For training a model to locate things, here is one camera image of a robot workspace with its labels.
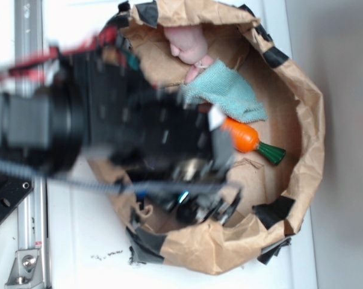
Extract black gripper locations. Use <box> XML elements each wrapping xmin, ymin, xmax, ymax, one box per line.
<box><xmin>87</xmin><ymin>51</ymin><xmax>242</xmax><ymax>225</ymax></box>

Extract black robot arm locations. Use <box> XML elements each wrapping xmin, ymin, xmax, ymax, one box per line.
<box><xmin>0</xmin><ymin>49</ymin><xmax>241</xmax><ymax>224</ymax></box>

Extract light blue towel cloth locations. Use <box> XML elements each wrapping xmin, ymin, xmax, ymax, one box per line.
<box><xmin>180</xmin><ymin>59</ymin><xmax>268</xmax><ymax>123</ymax></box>

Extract orange plastic carrot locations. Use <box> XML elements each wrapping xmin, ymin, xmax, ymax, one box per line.
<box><xmin>220</xmin><ymin>117</ymin><xmax>286</xmax><ymax>166</ymax></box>

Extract pink plush toy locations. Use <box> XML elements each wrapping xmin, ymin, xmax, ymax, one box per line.
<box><xmin>164</xmin><ymin>25</ymin><xmax>215</xmax><ymax>84</ymax></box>

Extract brown paper bag basket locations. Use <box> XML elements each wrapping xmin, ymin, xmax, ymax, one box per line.
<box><xmin>86</xmin><ymin>0</ymin><xmax>325</xmax><ymax>276</ymax></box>

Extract red wire bundle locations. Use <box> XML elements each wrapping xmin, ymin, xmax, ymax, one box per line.
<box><xmin>0</xmin><ymin>25</ymin><xmax>119</xmax><ymax>88</ymax></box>

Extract aluminium frame rail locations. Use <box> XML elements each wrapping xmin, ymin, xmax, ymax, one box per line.
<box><xmin>14</xmin><ymin>0</ymin><xmax>46</xmax><ymax>250</ymax></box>

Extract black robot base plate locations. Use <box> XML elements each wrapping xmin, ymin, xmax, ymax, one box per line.
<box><xmin>0</xmin><ymin>173</ymin><xmax>33</xmax><ymax>225</ymax></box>

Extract grey braided cable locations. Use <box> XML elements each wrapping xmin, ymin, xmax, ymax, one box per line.
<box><xmin>0</xmin><ymin>156</ymin><xmax>242</xmax><ymax>195</ymax></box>

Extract metal corner bracket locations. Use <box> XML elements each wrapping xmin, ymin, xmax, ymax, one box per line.
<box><xmin>4</xmin><ymin>249</ymin><xmax>46</xmax><ymax>289</ymax></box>

